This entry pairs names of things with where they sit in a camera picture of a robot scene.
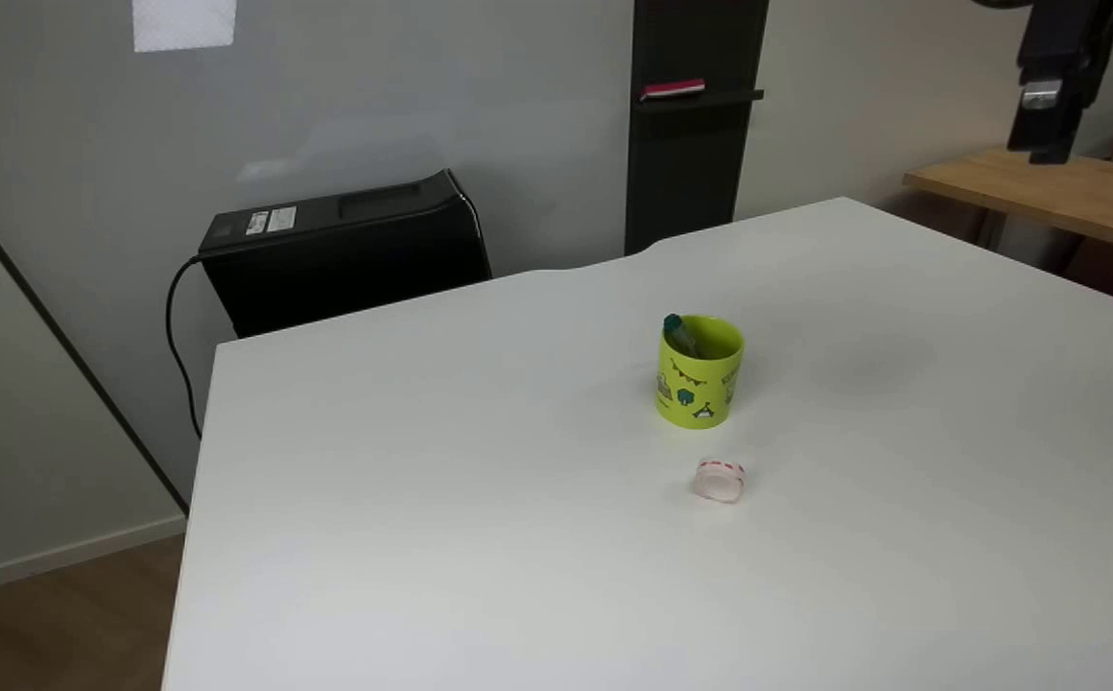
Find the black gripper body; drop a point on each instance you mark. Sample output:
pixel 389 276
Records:
pixel 1069 51

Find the white paper sheet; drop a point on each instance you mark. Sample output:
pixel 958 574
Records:
pixel 182 25

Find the black printer box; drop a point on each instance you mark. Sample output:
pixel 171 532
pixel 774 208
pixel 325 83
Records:
pixel 338 254

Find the green capped marker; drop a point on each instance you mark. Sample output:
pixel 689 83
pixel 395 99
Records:
pixel 678 330

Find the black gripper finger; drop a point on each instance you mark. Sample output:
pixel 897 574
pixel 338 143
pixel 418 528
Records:
pixel 1048 139

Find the pink eraser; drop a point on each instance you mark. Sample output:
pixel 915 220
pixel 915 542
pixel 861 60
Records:
pixel 674 89

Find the tall black cabinet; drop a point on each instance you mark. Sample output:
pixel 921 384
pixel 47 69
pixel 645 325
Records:
pixel 692 154

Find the wooden table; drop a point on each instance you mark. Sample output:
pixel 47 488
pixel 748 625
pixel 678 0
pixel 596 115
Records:
pixel 1055 193

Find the clear tape roll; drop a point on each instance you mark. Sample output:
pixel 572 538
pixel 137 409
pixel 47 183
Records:
pixel 720 481

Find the green printed ceramic mug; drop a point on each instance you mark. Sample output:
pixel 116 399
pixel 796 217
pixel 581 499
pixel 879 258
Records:
pixel 698 384

